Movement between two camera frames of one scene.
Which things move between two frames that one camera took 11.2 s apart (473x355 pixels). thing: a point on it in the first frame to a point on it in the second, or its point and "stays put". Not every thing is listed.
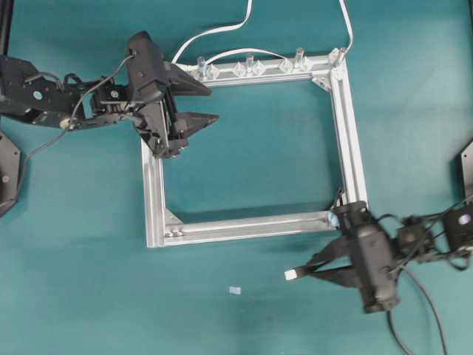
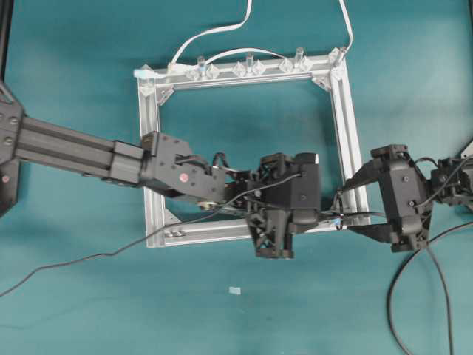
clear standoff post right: (298, 55) stays put
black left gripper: (160, 120) to (271, 194)
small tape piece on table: (235, 290) stays put
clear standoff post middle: (250, 63) stays put
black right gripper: (367, 239) to (407, 197)
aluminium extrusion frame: (332, 70) stays put
